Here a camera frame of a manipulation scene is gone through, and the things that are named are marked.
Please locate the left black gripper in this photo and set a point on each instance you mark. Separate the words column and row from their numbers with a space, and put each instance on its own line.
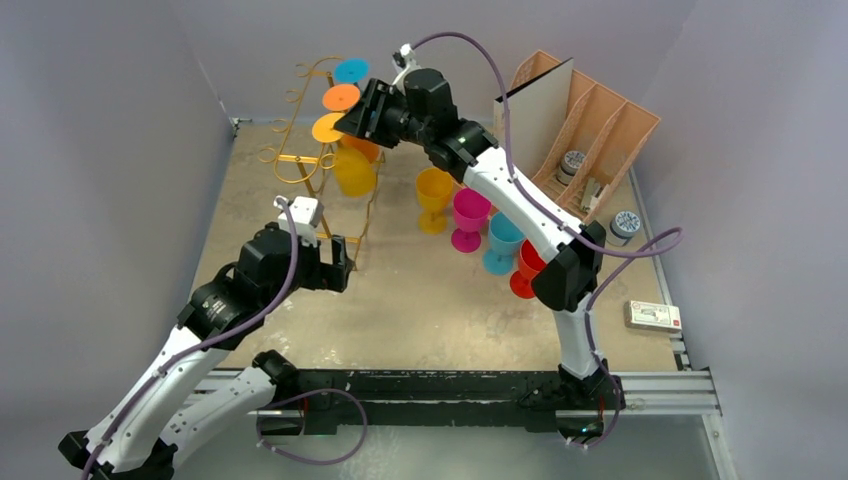
column 330, row 276

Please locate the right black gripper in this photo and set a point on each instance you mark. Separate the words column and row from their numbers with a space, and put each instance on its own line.
column 375, row 111

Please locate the orange wine glass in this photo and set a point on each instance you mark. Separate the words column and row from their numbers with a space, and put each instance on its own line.
column 339, row 99

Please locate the yellow wine glass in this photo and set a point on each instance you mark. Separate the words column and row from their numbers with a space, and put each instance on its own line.
column 353, row 163
column 434, row 189

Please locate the pink wine glass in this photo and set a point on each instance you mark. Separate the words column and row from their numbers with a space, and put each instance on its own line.
column 470, row 212

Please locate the blue wine glass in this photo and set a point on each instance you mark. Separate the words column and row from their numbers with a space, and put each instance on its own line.
column 504, row 238
column 351, row 71

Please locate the red wine glass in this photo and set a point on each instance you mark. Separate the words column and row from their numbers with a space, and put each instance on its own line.
column 530, row 264

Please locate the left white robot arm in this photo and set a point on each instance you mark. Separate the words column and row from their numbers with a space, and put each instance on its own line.
column 152, row 431

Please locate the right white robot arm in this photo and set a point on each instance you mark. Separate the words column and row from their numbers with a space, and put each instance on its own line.
column 472, row 156

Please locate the white binder folder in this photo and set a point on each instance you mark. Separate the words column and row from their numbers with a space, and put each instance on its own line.
column 538, row 102

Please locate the patterned tin in organizer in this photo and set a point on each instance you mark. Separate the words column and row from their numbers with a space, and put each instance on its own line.
column 569, row 166

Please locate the stapler in organizer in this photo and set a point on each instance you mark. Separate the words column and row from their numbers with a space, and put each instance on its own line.
column 592, row 193

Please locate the peach plastic file organizer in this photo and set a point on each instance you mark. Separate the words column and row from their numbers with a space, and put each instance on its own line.
column 608, row 128

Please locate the grey tape roll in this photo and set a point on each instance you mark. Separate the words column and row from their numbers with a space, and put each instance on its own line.
column 623, row 227

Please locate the small white red box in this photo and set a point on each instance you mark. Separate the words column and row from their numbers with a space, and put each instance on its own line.
column 652, row 316

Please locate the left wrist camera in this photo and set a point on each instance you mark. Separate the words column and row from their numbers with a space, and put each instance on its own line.
column 307, row 213

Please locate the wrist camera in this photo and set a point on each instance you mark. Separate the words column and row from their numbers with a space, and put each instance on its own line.
column 307, row 213
column 405, row 62

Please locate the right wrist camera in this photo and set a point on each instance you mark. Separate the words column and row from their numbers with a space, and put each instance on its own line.
column 405, row 62

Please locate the gold wire glass rack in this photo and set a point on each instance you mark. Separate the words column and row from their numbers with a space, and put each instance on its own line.
column 313, row 171

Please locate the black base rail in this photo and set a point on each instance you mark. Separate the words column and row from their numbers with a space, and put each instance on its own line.
column 547, row 401

